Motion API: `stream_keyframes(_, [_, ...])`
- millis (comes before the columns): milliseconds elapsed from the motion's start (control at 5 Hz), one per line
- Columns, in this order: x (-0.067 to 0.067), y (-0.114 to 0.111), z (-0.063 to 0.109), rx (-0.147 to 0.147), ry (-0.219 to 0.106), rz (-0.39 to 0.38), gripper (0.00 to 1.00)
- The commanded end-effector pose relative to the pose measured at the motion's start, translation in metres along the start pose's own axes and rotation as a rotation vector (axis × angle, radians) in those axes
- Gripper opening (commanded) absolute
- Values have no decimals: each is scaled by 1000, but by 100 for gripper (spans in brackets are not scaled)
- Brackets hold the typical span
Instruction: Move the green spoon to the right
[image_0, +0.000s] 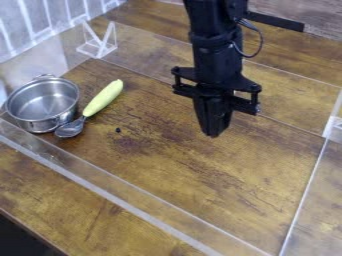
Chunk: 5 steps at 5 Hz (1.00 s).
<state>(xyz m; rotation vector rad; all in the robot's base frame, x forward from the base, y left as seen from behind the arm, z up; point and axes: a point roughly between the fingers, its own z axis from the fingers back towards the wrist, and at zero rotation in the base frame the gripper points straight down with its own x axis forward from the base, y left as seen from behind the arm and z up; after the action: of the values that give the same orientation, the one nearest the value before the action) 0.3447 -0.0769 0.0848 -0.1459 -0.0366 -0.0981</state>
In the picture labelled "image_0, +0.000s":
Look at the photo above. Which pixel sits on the small stainless steel pot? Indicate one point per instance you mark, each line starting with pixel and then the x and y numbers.
pixel 42 104

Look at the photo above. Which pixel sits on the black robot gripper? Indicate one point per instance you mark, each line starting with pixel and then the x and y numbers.
pixel 213 82

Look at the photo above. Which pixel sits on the green handled metal spoon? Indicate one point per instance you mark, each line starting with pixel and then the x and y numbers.
pixel 100 101

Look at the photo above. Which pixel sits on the clear acrylic front barrier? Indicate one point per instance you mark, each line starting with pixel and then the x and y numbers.
pixel 183 225

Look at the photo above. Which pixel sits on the black strip on table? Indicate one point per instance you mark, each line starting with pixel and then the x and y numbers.
pixel 275 21

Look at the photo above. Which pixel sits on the clear acrylic triangle stand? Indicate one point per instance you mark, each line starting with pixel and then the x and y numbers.
pixel 97 47

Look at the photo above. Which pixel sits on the clear acrylic right barrier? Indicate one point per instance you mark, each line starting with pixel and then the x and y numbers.
pixel 315 231

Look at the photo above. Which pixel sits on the clear acrylic barrier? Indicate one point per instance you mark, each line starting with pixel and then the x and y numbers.
pixel 315 231
pixel 183 225

